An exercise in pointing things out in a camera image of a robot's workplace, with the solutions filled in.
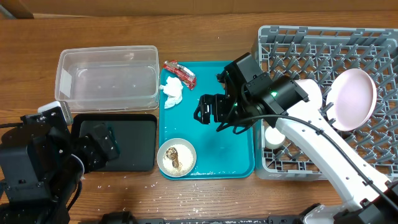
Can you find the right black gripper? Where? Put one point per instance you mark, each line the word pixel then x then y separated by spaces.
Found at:
pixel 216 107

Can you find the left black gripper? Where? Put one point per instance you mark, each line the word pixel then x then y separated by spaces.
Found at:
pixel 99 157

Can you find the red snack wrapper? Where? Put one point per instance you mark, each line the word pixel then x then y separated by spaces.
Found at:
pixel 183 73

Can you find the small white cup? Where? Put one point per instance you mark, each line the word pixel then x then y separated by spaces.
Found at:
pixel 273 138

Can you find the white tissue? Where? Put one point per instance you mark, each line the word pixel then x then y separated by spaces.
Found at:
pixel 173 90

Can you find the leftover rice and food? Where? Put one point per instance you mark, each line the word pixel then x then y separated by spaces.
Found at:
pixel 178 160

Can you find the grey bowl with rice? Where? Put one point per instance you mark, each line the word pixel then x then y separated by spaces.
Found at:
pixel 169 143

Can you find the pink bowl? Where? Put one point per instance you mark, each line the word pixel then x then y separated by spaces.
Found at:
pixel 313 91

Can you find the pink round plate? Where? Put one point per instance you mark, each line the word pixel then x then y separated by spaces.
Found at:
pixel 353 95

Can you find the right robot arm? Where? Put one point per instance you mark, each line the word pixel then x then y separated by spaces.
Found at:
pixel 291 106

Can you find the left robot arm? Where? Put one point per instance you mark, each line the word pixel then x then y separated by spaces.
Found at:
pixel 43 167

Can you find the grey dishwasher rack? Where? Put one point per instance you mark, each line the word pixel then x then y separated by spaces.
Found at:
pixel 321 54

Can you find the black plastic tray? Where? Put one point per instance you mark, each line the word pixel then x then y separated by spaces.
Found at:
pixel 134 133

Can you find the teal serving tray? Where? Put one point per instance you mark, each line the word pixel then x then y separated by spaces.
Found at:
pixel 221 155

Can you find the clear plastic bin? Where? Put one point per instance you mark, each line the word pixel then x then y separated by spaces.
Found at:
pixel 108 79

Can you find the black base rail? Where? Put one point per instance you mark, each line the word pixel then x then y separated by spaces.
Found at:
pixel 271 219

